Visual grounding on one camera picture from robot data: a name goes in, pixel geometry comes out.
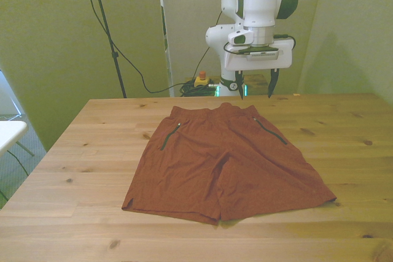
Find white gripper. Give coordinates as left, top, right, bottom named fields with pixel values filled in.
left=223, top=37, right=293, bottom=101

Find rust red shorts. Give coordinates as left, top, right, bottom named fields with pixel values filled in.
left=121, top=102, right=338, bottom=226

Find yellow emergency stop box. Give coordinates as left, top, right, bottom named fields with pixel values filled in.
left=194, top=71, right=211, bottom=89

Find black tripod pole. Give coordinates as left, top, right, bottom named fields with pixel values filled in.
left=78, top=0, right=128, bottom=99

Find white leaning panel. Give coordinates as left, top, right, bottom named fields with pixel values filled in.
left=0, top=68, right=23, bottom=120

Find white side table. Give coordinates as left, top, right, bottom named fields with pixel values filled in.
left=0, top=120, right=36, bottom=157

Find wrist camera with dark mount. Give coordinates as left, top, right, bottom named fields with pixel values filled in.
left=227, top=45, right=281, bottom=60

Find coiled dark cables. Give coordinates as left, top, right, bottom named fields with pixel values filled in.
left=179, top=80, right=220, bottom=98

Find white vertical wall strip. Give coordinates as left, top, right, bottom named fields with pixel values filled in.
left=157, top=0, right=174, bottom=97

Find black tripod cable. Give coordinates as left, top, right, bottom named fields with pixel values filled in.
left=78, top=0, right=197, bottom=94

